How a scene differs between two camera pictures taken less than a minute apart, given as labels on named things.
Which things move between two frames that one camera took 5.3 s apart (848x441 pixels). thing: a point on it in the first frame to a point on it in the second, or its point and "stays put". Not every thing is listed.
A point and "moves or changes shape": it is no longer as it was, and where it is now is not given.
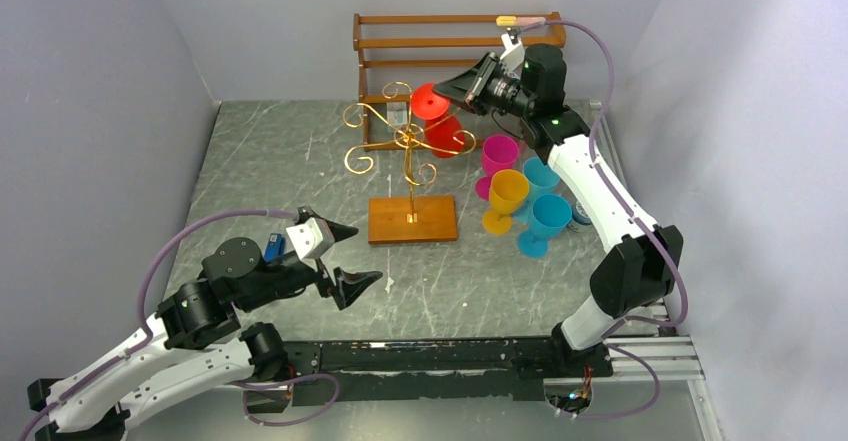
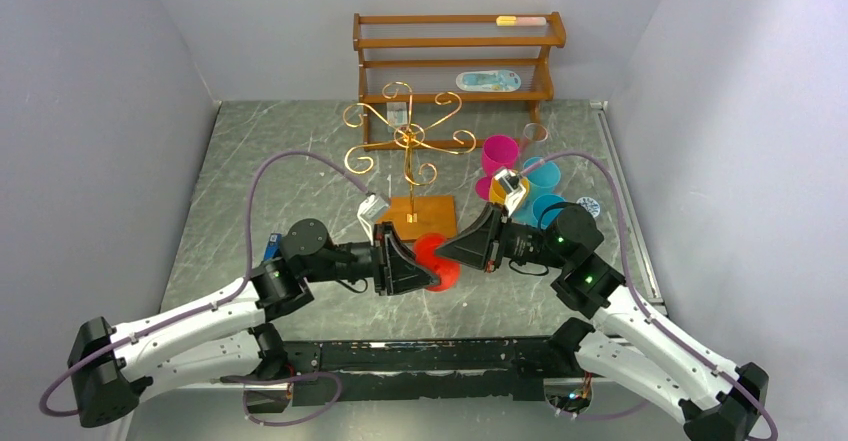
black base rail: [495, 370] stays put
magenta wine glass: [499, 152] stays put
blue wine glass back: [550, 214] stays put
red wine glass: [444, 131] to [448, 272]
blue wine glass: [550, 213] moves or changes shape
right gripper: [486, 82] to [498, 239]
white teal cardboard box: [396, 113] stays put
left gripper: [349, 285] to [405, 272]
